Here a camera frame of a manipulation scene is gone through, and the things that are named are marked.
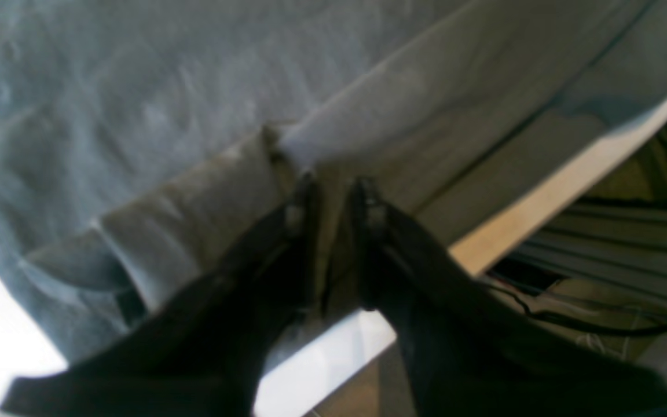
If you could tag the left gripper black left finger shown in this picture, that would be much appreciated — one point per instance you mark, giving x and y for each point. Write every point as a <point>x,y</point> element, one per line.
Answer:
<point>204,353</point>

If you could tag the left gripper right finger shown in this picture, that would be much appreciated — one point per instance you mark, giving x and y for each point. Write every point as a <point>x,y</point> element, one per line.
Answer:
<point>468,354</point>

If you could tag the grey T-shirt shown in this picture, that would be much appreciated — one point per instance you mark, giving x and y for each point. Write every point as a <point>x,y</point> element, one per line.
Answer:
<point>138,139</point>

